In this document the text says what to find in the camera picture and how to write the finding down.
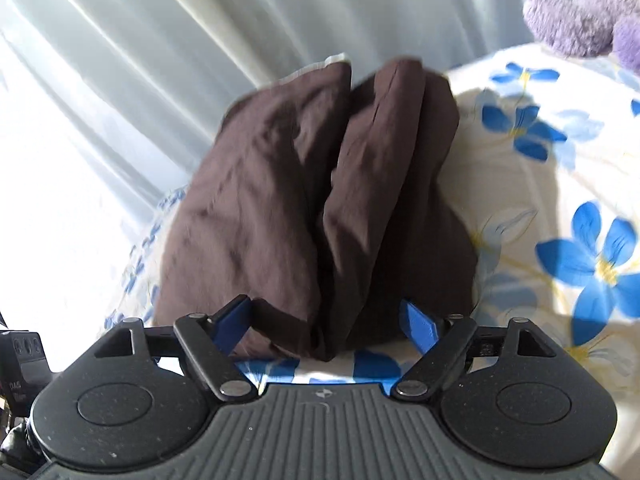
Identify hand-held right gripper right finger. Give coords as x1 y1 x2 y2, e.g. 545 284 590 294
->
391 300 549 402

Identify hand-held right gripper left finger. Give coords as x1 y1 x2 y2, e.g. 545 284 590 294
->
94 294 259 403

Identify dark brown pants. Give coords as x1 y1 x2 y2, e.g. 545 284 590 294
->
152 56 482 362

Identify blue floral bed sheet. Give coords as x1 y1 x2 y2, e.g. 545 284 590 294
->
102 44 640 480

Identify purple plush toy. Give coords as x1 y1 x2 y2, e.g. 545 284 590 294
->
522 0 640 74

